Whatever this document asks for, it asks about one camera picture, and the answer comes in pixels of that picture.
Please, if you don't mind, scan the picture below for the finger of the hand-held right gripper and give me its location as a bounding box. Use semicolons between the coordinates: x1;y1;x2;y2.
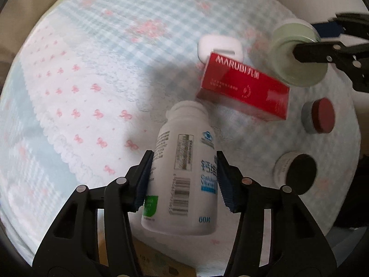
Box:
312;12;369;39
293;41;369;93

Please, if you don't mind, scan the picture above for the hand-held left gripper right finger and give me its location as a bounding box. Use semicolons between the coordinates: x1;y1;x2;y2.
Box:
216;151;338;277

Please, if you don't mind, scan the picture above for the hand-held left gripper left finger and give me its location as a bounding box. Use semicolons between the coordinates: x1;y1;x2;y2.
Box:
32;150;154;277

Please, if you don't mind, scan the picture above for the pale green jar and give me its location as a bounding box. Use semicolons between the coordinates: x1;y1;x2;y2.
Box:
271;18;328;86

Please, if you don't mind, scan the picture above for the white supplement bottle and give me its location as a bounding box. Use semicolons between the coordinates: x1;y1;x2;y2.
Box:
141;101;219;236

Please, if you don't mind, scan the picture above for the small jar with red lid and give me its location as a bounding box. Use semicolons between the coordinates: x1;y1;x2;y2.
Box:
302;98;336;134

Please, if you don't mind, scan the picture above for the white jar with black lid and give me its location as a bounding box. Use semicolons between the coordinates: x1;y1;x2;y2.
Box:
273;152;318;195

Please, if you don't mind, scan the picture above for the checkered bow print blanket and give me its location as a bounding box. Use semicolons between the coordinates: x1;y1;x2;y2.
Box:
0;0;362;277

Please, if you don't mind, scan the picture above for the red cosmetics box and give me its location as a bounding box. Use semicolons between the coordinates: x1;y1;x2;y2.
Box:
196;51;290;121

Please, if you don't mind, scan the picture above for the white earbuds case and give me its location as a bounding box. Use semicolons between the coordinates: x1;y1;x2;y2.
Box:
198;35;243;63

